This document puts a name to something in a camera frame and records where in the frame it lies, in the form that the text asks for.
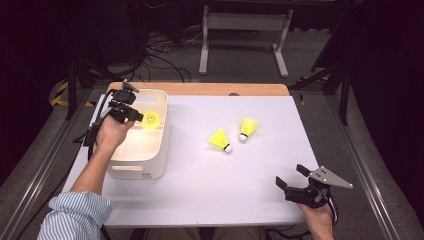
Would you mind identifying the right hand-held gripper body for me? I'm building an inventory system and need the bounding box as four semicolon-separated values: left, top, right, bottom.
284;165;354;209

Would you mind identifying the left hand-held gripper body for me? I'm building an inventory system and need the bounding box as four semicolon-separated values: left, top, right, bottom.
107;79;141;124

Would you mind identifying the yellow shuttlecock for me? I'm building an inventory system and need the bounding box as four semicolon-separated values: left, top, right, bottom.
208;128;233;154
140;109;162;131
238;116;259;143

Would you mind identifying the white storage bin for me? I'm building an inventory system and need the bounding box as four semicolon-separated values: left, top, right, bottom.
105;88;172;180

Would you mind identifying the person's right hand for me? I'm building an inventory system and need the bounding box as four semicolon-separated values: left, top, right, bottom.
296;201;336;240

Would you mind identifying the person's left hand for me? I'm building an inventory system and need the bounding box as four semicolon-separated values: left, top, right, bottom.
95;114;136;153

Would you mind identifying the white table cover board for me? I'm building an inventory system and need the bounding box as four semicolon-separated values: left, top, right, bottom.
61;94;338;228

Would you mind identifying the black tripod stand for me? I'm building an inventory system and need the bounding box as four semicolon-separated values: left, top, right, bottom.
64;56;126;121

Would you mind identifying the yellow black floor tape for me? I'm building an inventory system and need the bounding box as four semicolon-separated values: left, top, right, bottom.
49;81;96;108

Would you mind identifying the black floor stand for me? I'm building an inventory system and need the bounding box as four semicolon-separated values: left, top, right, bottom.
288;63;351;127

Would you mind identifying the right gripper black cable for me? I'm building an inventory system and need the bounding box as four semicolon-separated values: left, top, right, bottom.
328;196;339;224

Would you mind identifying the bundle of floor cables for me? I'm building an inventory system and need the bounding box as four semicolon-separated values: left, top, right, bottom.
109;29;204;84

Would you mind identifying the white metal stand frame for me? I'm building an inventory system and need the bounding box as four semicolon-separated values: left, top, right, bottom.
198;4;294;79

